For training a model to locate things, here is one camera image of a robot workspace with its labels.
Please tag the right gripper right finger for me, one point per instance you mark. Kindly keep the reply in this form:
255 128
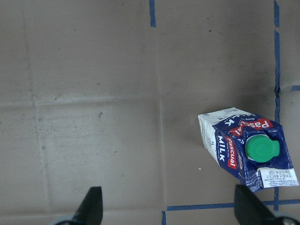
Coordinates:
249 210

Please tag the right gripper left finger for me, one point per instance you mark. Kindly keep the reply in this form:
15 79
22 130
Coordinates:
90 211

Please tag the blue white milk carton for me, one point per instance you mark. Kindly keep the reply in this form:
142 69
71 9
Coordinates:
250 147

